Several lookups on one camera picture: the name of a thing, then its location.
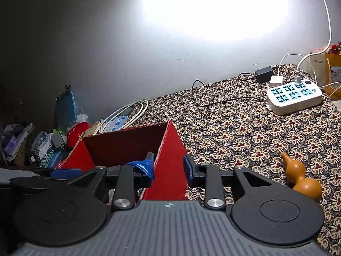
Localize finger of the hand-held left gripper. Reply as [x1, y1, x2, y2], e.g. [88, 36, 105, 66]
[40, 167, 84, 181]

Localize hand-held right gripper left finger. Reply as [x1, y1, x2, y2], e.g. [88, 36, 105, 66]
[67, 152, 155, 211]

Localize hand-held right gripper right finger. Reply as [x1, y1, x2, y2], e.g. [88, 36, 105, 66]
[183, 155, 275, 209]

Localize red cardboard box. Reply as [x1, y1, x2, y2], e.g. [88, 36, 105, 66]
[60, 121, 188, 206]

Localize brown wooden gourd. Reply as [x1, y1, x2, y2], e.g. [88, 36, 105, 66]
[281, 152, 323, 202]

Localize blue case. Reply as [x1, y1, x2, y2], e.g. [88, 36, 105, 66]
[44, 149, 63, 167]

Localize striped cloth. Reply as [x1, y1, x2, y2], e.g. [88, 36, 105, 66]
[31, 132, 55, 166]

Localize small black mirror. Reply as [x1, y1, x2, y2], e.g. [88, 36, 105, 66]
[51, 131, 66, 149]

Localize red plush toy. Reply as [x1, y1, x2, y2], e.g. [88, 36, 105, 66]
[66, 122, 89, 149]

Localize orange picture book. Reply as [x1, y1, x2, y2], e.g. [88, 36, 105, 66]
[81, 123, 102, 140]

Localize blue and white packet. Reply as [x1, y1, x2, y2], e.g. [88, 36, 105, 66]
[103, 115, 130, 133]

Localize floral patterned blanket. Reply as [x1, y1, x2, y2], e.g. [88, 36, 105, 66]
[125, 64, 341, 255]

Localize black power adapter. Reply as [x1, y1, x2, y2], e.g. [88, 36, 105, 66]
[255, 66, 274, 84]

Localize white power strip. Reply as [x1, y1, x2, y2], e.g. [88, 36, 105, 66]
[266, 80, 323, 116]

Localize gold paper gift bag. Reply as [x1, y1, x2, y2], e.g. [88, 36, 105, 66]
[309, 41, 341, 99]

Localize coiled white cable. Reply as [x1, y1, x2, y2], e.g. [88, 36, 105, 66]
[103, 99, 149, 133]

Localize black cable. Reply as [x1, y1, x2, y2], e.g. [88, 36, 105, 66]
[192, 72, 267, 108]

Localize thin white cable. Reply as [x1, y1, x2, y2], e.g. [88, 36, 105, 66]
[277, 54, 312, 77]

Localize thick white power cable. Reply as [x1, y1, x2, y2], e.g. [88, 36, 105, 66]
[294, 0, 332, 86]

